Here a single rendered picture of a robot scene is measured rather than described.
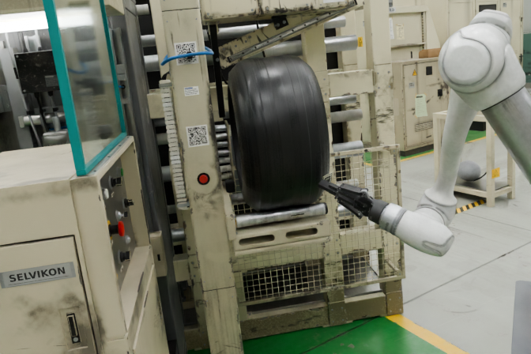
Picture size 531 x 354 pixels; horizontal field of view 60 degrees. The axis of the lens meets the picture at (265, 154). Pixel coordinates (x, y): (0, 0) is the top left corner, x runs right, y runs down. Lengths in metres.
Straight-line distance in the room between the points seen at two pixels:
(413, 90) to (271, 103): 4.96
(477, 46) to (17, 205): 0.98
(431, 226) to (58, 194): 1.01
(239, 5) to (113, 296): 1.25
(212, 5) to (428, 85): 4.96
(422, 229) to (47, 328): 1.01
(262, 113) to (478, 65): 0.70
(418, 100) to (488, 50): 5.40
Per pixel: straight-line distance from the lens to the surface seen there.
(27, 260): 1.08
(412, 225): 1.44
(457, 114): 1.31
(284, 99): 1.50
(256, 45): 2.05
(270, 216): 1.67
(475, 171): 4.63
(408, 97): 6.29
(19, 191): 1.05
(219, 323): 1.91
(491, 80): 1.06
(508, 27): 1.27
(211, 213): 1.72
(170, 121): 1.66
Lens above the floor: 1.46
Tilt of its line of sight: 12 degrees down
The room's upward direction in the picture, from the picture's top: 6 degrees counter-clockwise
